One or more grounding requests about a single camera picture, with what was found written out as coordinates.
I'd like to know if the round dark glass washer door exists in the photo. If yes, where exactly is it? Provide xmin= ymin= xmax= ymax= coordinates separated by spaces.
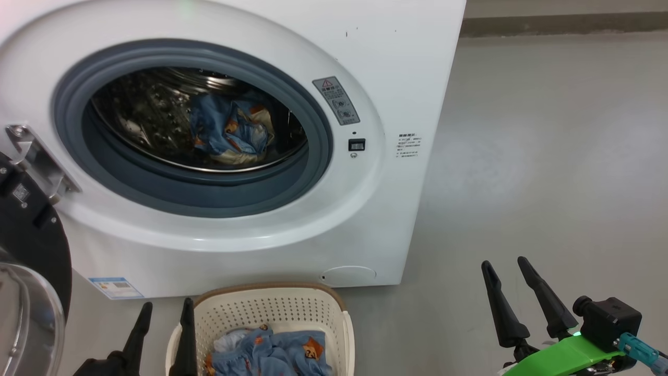
xmin=0 ymin=151 xmax=73 ymax=376

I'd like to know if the teal connector right camera cable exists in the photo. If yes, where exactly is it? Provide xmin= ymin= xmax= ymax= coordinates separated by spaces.
xmin=616 ymin=333 xmax=668 ymax=374

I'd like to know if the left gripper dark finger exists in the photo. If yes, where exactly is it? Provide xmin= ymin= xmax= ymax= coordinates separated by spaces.
xmin=121 ymin=302 xmax=153 ymax=376
xmin=168 ymin=298 xmax=199 ymax=376

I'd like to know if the blue white energy label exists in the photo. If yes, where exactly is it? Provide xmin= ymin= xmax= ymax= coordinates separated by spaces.
xmin=89 ymin=277 xmax=145 ymax=300

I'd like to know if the cream perforated laundry basket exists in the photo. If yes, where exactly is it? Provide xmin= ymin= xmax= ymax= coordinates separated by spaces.
xmin=165 ymin=283 xmax=356 ymax=376

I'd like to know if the blue bear print garment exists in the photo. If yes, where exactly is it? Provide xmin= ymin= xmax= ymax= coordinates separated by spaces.
xmin=189 ymin=93 xmax=276 ymax=167
xmin=205 ymin=324 xmax=333 ymax=376

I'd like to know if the grey warning label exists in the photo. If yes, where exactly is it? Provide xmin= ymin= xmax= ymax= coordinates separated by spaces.
xmin=312 ymin=76 xmax=361 ymax=126

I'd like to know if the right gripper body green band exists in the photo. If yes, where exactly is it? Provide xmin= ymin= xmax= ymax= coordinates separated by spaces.
xmin=498 ymin=334 xmax=627 ymax=376

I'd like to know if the metal door hinge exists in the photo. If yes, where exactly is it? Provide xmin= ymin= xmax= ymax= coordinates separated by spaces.
xmin=5 ymin=124 xmax=81 ymax=202

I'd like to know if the small printed text label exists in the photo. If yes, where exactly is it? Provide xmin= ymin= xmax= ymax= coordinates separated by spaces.
xmin=398 ymin=133 xmax=421 ymax=158

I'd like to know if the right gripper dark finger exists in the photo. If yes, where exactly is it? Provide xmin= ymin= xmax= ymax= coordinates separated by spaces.
xmin=517 ymin=256 xmax=579 ymax=340
xmin=481 ymin=260 xmax=531 ymax=349

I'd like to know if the white front-load washing machine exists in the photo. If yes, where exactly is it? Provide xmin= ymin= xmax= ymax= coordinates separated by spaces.
xmin=0 ymin=0 xmax=467 ymax=300

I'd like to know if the stainless steel washer drum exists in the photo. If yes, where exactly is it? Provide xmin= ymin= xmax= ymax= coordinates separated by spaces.
xmin=90 ymin=67 xmax=308 ymax=173

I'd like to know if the round white filter cover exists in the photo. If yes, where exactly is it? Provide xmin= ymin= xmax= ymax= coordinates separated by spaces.
xmin=322 ymin=265 xmax=377 ymax=287

